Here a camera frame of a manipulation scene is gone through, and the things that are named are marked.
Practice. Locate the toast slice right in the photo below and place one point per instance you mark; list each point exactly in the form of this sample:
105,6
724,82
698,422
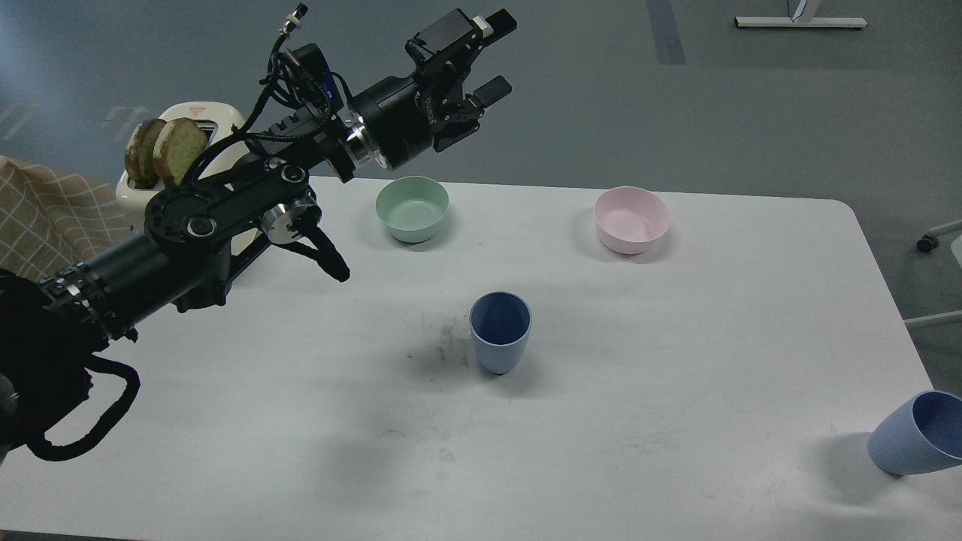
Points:
178,144

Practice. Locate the toast slice left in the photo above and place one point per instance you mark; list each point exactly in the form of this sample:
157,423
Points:
138,158

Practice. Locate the light blue cup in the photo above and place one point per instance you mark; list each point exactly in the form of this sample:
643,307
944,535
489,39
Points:
500,324
921,436

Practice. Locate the black chair caster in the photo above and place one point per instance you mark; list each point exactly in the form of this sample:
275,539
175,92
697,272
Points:
927,243

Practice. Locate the pink bowl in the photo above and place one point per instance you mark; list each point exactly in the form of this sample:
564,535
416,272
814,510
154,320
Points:
630,220

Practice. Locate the white desk base bar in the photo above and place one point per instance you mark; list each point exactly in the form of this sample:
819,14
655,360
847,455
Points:
853,23

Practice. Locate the toast slice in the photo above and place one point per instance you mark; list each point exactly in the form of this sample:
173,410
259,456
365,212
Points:
178,144
138,158

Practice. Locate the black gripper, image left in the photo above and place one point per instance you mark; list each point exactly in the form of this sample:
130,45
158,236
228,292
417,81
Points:
398,118

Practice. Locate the mint green bowl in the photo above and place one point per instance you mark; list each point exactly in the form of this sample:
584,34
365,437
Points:
413,209

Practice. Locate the beige checkered cloth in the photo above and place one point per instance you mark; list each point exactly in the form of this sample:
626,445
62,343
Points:
52,219

